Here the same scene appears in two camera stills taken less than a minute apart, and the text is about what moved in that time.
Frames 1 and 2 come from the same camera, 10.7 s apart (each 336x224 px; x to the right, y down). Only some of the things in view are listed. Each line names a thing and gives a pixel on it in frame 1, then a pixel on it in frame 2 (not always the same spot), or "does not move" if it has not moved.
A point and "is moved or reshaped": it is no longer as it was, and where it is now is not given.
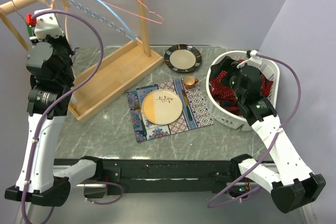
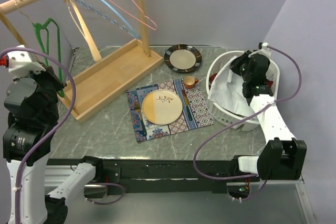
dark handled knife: (187, 105) does not move
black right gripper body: (231, 78) → (240, 66)
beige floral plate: (161, 107) does not move
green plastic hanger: (30, 29) is moved or reshaped
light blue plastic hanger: (93, 15) → (135, 34)
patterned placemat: (194, 114) does not move
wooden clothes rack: (113, 73) does not move
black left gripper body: (60, 44) → (49, 81)
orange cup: (189, 81) does not move
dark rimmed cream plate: (182, 58) does not move
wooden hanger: (51, 6) → (84, 22)
